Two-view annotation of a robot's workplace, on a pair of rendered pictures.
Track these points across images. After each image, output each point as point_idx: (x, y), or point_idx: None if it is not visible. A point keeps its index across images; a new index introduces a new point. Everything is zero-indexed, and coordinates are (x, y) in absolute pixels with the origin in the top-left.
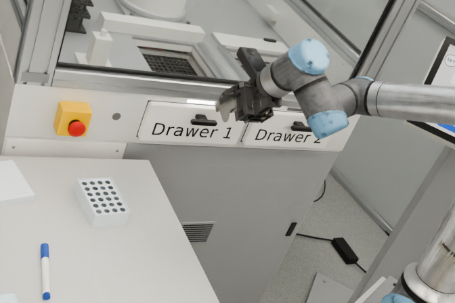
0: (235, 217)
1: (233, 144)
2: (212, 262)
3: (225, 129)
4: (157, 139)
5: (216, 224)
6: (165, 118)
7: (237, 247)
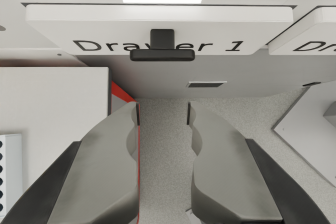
0: (248, 80)
1: (247, 54)
2: (226, 90)
3: (230, 43)
4: (100, 53)
5: (227, 82)
6: (85, 35)
7: (250, 87)
